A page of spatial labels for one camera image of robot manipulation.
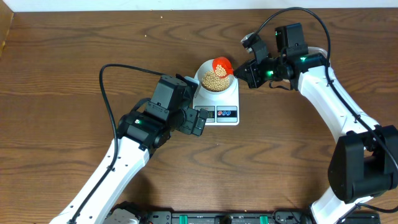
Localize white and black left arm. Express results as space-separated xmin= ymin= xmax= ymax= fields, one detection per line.
xmin=52 ymin=75 xmax=208 ymax=223

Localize soybeans in bowl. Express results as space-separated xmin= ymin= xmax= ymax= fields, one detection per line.
xmin=201 ymin=70 xmax=229 ymax=92

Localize clear tub of soybeans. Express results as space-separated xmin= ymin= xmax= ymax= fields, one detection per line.
xmin=308 ymin=47 xmax=328 ymax=58

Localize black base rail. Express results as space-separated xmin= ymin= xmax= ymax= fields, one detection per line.
xmin=105 ymin=201 xmax=382 ymax=224

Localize red plastic measuring scoop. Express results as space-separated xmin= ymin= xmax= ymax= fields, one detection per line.
xmin=212 ymin=57 xmax=233 ymax=78

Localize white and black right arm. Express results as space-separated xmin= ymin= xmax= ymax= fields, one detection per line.
xmin=233 ymin=23 xmax=397 ymax=223

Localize white digital kitchen scale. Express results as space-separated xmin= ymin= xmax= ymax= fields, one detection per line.
xmin=193 ymin=78 xmax=240 ymax=126

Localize grey plastic bowl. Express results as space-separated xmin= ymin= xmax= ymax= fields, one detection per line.
xmin=195 ymin=59 xmax=235 ymax=92

